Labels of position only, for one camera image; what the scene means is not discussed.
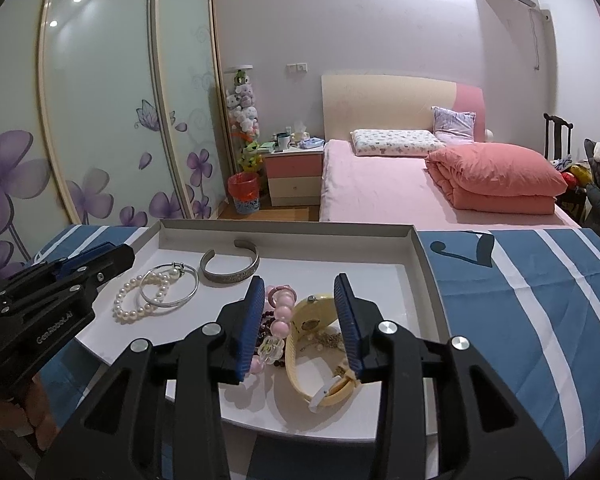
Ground white pearl bracelet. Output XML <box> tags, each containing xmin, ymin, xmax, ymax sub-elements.
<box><xmin>112</xmin><ymin>272</ymin><xmax>172</xmax><ymax>322</ymax></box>

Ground red lined wastebasket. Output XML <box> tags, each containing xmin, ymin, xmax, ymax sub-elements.
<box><xmin>227</xmin><ymin>172</ymin><xmax>262</xmax><ymax>216</ymax></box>

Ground bed with pink sheet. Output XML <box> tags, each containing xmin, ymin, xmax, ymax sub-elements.
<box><xmin>319</xmin><ymin>139</ymin><xmax>581</xmax><ymax>223</ymax></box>

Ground gold chain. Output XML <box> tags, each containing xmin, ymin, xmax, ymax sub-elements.
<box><xmin>302</xmin><ymin>327</ymin><xmax>348</xmax><ymax>356</ymax></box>

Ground pink bead bracelet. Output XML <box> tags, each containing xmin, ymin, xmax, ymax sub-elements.
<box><xmin>250</xmin><ymin>296</ymin><xmax>297</xmax><ymax>376</ymax></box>

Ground wide silver cuff bracelet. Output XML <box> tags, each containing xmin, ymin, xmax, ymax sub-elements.
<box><xmin>200</xmin><ymin>240</ymin><xmax>261</xmax><ymax>283</ymax></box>

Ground pile of colourful clothes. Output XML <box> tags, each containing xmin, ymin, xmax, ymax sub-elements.
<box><xmin>552</xmin><ymin>157</ymin><xmax>593</xmax><ymax>188</ymax></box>

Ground dark red bead necklace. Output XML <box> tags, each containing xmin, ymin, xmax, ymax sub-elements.
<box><xmin>257</xmin><ymin>310</ymin><xmax>286</xmax><ymax>368</ymax></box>

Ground thin silver bangle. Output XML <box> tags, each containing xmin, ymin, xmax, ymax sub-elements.
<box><xmin>139</xmin><ymin>261</ymin><xmax>200</xmax><ymax>308</ymax></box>

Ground white printed pillow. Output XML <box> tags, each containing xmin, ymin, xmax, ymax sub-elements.
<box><xmin>350</xmin><ymin>129</ymin><xmax>447</xmax><ymax>157</ymax></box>

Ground pink cream nightstand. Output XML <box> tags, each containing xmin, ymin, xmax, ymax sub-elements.
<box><xmin>264</xmin><ymin>145</ymin><xmax>326</xmax><ymax>207</ymax></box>

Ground cream pink headboard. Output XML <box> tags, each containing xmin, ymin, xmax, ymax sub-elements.
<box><xmin>321</xmin><ymin>74</ymin><xmax>486</xmax><ymax>148</ymax></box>

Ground hanging plush toys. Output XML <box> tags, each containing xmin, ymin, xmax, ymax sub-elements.
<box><xmin>225</xmin><ymin>67</ymin><xmax>261</xmax><ymax>173</ymax></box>

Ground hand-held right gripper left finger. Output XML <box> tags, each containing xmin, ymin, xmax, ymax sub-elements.
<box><xmin>35</xmin><ymin>275</ymin><xmax>266</xmax><ymax>480</ymax></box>

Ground white wall pipe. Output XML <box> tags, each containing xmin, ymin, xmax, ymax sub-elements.
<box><xmin>529</xmin><ymin>6</ymin><xmax>551</xmax><ymax>72</ymax></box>

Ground cream wrist watch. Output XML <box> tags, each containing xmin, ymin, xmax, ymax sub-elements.
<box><xmin>285</xmin><ymin>292</ymin><xmax>363</xmax><ymax>413</ymax></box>

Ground dark wooden chair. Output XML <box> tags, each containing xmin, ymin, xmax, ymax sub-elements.
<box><xmin>542</xmin><ymin>112</ymin><xmax>586</xmax><ymax>221</ymax></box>

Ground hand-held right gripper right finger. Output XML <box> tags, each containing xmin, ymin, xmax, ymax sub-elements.
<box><xmin>333</xmin><ymin>273</ymin><xmax>566</xmax><ymax>480</ymax></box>

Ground folded salmon duvet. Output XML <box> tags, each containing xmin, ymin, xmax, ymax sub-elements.
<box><xmin>424</xmin><ymin>142</ymin><xmax>568</xmax><ymax>216</ymax></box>

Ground pink hair ties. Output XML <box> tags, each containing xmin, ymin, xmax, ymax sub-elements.
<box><xmin>265</xmin><ymin>284</ymin><xmax>297</xmax><ymax>303</ymax></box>

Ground lilac pillow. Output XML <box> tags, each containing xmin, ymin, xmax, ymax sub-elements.
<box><xmin>431</xmin><ymin>106</ymin><xmax>477</xmax><ymax>145</ymax></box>

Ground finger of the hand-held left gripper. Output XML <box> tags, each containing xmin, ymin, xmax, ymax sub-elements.
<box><xmin>2</xmin><ymin>241</ymin><xmax>117</xmax><ymax>292</ymax></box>
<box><xmin>55</xmin><ymin>244</ymin><xmax>136</xmax><ymax>306</ymax></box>

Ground grey cardboard tray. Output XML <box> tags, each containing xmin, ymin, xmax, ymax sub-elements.
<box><xmin>72</xmin><ymin>217</ymin><xmax>453</xmax><ymax>436</ymax></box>

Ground flower print sliding wardrobe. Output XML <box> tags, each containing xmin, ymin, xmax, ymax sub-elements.
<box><xmin>0</xmin><ymin>0</ymin><xmax>238</xmax><ymax>281</ymax></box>

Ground person's left hand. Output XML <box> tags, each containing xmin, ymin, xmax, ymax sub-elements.
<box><xmin>0</xmin><ymin>377</ymin><xmax>61</xmax><ymax>441</ymax></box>

